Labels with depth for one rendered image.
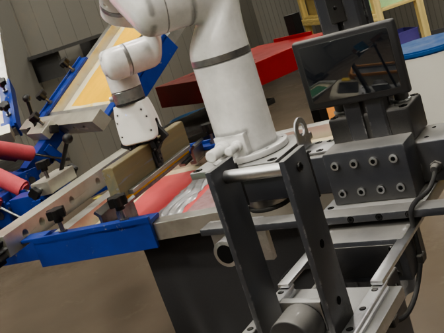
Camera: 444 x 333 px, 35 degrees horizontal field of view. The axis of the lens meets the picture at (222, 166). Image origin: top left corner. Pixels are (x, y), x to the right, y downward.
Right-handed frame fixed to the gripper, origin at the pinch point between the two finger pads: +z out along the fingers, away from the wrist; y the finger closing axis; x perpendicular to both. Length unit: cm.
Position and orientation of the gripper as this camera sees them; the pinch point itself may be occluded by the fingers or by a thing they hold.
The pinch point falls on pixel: (151, 159)
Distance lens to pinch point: 174.1
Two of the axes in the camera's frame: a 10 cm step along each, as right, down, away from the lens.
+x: 3.3, -3.2, 8.9
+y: 8.9, -2.0, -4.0
